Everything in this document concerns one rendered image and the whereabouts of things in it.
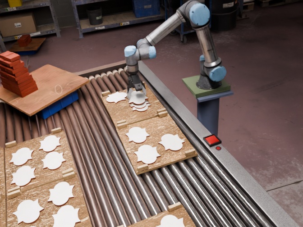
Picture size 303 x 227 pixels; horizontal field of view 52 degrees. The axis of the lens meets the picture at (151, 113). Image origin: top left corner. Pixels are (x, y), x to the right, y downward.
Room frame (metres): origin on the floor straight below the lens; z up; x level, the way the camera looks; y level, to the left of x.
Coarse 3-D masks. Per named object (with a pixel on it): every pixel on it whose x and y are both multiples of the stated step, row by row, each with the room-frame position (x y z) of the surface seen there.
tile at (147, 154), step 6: (138, 150) 1.29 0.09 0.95; (144, 150) 1.28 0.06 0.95; (150, 150) 1.28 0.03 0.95; (138, 156) 1.24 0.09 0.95; (144, 156) 1.24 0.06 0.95; (150, 156) 1.23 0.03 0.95; (156, 156) 1.23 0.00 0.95; (138, 162) 1.21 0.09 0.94; (144, 162) 1.19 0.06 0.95; (150, 162) 1.19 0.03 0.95
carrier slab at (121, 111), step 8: (104, 96) 1.91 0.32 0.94; (152, 96) 1.84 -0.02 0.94; (104, 104) 1.81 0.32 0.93; (112, 104) 1.79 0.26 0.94; (120, 104) 1.78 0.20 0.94; (128, 104) 1.77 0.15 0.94; (152, 104) 1.74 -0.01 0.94; (160, 104) 1.73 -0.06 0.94; (112, 112) 1.70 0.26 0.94; (120, 112) 1.69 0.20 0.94; (128, 112) 1.68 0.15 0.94; (136, 112) 1.67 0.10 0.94; (144, 112) 1.66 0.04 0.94; (152, 112) 1.65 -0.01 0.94; (112, 120) 1.61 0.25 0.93; (120, 120) 1.60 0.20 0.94; (128, 120) 1.59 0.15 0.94; (136, 120) 1.58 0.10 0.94
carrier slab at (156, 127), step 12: (144, 120) 1.58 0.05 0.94; (156, 120) 1.56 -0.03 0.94; (168, 120) 1.55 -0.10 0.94; (120, 132) 1.48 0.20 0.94; (156, 132) 1.44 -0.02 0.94; (168, 132) 1.43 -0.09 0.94; (180, 132) 1.42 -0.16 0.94; (132, 144) 1.36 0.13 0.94; (144, 144) 1.35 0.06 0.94; (156, 144) 1.34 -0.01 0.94; (132, 156) 1.26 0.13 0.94; (168, 156) 1.23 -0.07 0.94; (180, 156) 1.22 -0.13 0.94; (192, 156) 1.22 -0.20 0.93; (156, 168) 1.16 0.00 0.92
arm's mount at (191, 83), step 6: (186, 78) 2.13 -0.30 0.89; (192, 78) 2.12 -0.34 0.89; (198, 78) 2.10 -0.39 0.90; (186, 84) 2.04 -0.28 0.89; (192, 84) 2.02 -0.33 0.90; (222, 84) 1.96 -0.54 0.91; (228, 84) 1.95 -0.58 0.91; (192, 90) 1.93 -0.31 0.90; (198, 90) 1.92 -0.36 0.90; (204, 90) 1.91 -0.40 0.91; (210, 90) 1.90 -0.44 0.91; (216, 90) 1.90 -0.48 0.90; (222, 90) 1.91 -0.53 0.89; (228, 90) 1.92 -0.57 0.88; (198, 96) 1.87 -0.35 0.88
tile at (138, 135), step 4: (132, 128) 1.49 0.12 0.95; (136, 128) 1.49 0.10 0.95; (140, 128) 1.48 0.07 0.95; (144, 128) 1.48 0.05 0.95; (132, 132) 1.45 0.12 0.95; (136, 132) 1.45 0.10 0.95; (140, 132) 1.44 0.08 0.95; (144, 132) 1.44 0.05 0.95; (128, 136) 1.42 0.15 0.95; (132, 136) 1.41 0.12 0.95; (136, 136) 1.41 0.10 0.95; (140, 136) 1.41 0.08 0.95; (144, 136) 1.40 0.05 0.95; (148, 136) 1.41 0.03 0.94; (132, 140) 1.38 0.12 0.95; (136, 140) 1.38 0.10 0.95; (140, 140) 1.38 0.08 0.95; (144, 140) 1.37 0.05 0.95
